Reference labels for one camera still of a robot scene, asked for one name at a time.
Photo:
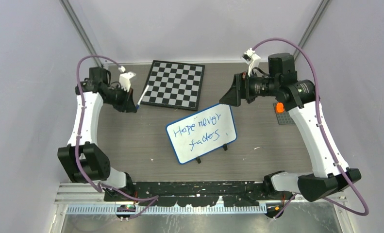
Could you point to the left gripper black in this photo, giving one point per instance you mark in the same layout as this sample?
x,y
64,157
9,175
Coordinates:
x,y
128,105

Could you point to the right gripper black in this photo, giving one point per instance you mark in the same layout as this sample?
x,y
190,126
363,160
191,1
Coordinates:
x,y
240,89

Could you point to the whiteboard with blue frame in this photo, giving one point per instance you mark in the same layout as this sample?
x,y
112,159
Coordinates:
x,y
202,132

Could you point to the blue white marker pen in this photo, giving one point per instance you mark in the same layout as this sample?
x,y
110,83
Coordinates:
x,y
142,96

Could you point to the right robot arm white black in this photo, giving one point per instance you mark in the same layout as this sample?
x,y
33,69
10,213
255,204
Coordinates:
x,y
330,172

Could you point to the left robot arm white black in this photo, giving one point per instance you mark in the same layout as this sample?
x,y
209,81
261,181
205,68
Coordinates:
x,y
82,159

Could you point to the orange curved block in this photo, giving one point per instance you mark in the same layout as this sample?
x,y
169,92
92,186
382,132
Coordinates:
x,y
279,108

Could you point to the black white checkerboard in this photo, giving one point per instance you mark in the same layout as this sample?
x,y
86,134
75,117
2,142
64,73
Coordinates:
x,y
174,85

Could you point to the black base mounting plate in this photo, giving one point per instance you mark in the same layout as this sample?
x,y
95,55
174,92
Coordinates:
x,y
203,194

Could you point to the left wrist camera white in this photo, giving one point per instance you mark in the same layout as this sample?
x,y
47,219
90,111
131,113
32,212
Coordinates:
x,y
125,78

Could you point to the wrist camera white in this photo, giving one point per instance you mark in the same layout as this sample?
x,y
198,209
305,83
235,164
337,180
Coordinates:
x,y
125,78
251,59

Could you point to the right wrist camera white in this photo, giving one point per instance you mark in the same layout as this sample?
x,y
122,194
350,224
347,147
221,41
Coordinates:
x,y
251,59

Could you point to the grey studded base plate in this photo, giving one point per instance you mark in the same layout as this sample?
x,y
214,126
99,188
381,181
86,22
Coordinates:
x,y
283,118

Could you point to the aluminium front frame rail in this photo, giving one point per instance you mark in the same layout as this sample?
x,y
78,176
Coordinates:
x,y
73,193

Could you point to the slotted cable duct strip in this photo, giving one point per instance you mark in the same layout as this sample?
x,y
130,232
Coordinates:
x,y
118,209

